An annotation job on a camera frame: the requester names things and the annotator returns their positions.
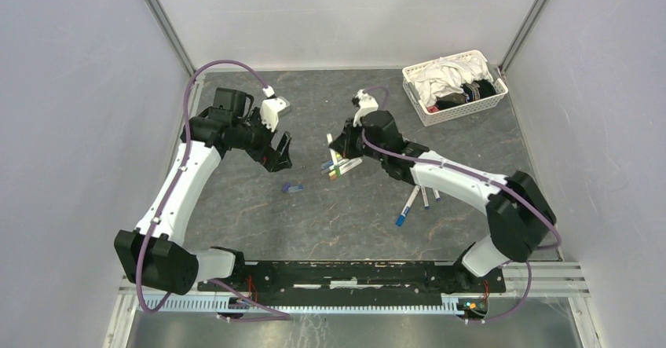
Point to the black cloth in basket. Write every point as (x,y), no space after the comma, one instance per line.
(471,92)

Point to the white slotted cable duct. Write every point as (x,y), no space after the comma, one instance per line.
(226,304)

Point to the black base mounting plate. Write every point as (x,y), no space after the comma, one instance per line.
(360,283)

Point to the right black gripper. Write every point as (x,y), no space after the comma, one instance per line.
(343,144)

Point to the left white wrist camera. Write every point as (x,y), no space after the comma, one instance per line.
(272,108)

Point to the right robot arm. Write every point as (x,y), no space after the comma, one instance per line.
(519,218)

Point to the white plastic basket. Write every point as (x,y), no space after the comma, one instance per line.
(432,116)

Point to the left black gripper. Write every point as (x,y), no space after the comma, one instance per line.
(274,160)

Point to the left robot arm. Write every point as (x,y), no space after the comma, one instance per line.
(152,254)

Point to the dark blue cap marker pen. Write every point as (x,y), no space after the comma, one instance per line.
(425,197)

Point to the white cloth in basket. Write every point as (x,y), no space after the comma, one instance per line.
(442,77)

